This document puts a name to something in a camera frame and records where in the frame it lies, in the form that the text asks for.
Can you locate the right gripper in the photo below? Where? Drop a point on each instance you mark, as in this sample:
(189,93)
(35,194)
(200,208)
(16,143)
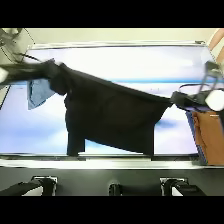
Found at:
(180,99)

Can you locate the black T-shirt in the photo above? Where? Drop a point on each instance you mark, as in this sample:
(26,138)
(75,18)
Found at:
(110,113)

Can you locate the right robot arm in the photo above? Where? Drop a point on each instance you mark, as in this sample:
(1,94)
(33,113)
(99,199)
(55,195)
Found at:
(215,100)

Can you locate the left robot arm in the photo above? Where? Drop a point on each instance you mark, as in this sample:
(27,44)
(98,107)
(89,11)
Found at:
(26,70)

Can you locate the person's forearm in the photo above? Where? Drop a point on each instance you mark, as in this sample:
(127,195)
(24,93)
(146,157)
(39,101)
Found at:
(217,36)

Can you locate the dark blue garment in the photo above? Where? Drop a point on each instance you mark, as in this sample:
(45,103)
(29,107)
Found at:
(191,128)

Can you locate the brown garment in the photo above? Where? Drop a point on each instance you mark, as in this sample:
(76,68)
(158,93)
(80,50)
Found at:
(209,136)

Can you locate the silver frame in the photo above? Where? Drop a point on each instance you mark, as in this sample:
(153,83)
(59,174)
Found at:
(100,163)

